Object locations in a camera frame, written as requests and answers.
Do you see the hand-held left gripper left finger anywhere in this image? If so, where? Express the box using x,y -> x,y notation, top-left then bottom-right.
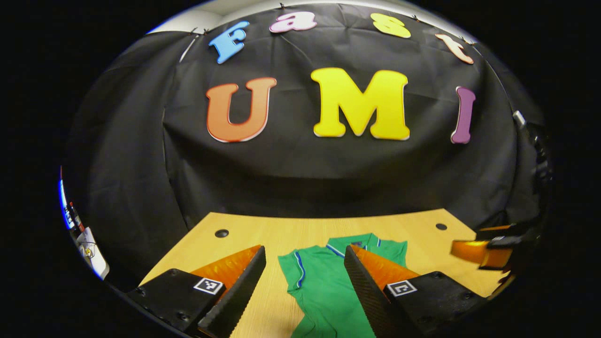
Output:
126,244 -> 267,338

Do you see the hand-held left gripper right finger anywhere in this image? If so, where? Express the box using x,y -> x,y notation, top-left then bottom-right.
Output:
344,244 -> 490,338

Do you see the green T-shirt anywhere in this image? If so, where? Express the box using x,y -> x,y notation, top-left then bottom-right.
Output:
278,233 -> 408,338

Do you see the black backdrop cloth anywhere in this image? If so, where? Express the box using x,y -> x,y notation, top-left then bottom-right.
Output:
61,2 -> 550,292

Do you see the white side table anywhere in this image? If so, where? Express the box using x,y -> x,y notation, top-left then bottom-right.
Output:
75,227 -> 111,281

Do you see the computer monitor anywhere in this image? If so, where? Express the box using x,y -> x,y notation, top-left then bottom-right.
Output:
59,167 -> 76,230

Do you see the row of black cloth clips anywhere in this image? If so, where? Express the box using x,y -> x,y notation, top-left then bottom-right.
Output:
188,2 -> 477,45

